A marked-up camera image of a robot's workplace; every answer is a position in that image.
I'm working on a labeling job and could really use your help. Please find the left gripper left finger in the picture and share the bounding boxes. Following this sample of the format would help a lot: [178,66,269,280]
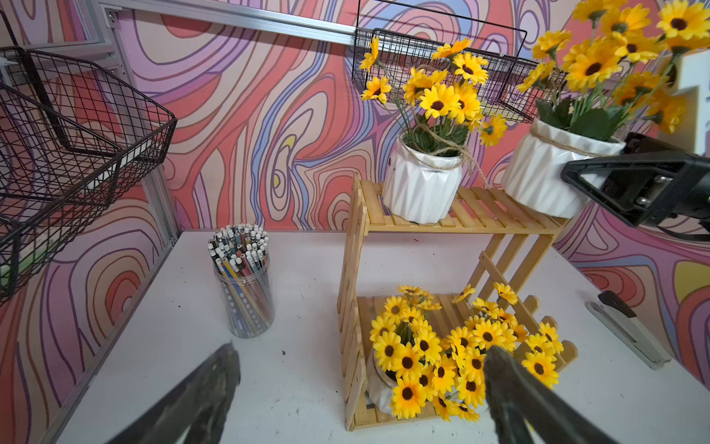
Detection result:
[110,342,241,443]

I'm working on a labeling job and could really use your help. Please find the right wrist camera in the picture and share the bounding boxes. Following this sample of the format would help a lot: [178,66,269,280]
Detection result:
[658,49,710,157]

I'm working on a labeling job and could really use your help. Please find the left black wire basket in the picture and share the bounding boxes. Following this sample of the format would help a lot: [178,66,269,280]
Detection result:
[1,28,178,301]

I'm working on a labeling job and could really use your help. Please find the sunflower pot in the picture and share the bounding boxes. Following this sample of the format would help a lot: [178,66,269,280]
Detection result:
[502,1,709,219]
[359,36,508,225]
[367,285,466,421]
[439,283,565,413]

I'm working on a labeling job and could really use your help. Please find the black wire basket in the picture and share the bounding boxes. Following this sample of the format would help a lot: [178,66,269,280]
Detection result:
[346,1,564,123]
[1,28,178,301]

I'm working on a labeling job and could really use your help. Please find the grey black stapler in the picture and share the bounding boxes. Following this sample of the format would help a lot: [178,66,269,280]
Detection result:
[584,290,673,371]

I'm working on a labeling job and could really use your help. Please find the back black wire basket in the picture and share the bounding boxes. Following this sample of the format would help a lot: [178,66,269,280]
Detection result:
[346,1,564,123]

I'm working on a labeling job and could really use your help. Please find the clear cup of pencils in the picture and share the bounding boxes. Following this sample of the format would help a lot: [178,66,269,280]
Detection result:
[207,224,275,339]

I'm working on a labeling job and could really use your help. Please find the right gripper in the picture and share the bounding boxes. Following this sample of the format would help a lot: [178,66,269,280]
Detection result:
[561,132,709,242]

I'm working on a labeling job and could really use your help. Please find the wooden two-tier shelf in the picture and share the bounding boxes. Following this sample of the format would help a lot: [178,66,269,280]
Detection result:
[337,174,579,432]

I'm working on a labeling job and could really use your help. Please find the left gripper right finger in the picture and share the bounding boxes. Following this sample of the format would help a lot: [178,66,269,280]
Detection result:
[484,346,615,443]

